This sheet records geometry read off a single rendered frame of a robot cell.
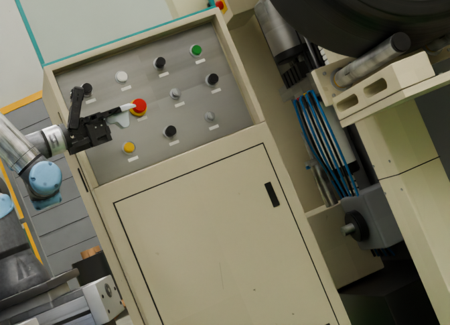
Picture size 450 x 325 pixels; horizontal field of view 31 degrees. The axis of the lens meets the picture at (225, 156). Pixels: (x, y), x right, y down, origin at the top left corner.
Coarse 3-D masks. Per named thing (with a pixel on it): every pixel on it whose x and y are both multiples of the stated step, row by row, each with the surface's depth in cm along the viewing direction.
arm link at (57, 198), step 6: (30, 192) 198; (30, 198) 203; (36, 198) 201; (42, 198) 199; (48, 198) 200; (54, 198) 201; (60, 198) 203; (36, 204) 201; (42, 204) 200; (48, 204) 201; (54, 204) 204
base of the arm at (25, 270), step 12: (12, 252) 181; (24, 252) 184; (0, 264) 180; (12, 264) 181; (24, 264) 182; (36, 264) 184; (0, 276) 180; (12, 276) 179; (24, 276) 181; (36, 276) 182; (48, 276) 186; (0, 288) 179; (12, 288) 179; (24, 288) 179; (0, 300) 179
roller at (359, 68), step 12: (396, 36) 170; (372, 48) 181; (384, 48) 174; (396, 48) 170; (408, 48) 171; (360, 60) 186; (372, 60) 180; (384, 60) 177; (336, 72) 202; (348, 72) 193; (360, 72) 189; (336, 84) 203; (348, 84) 200
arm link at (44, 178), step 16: (0, 112) 191; (0, 128) 188; (16, 128) 191; (0, 144) 188; (16, 144) 188; (32, 144) 192; (16, 160) 188; (32, 160) 189; (32, 176) 186; (48, 176) 187; (32, 192) 196; (48, 192) 189
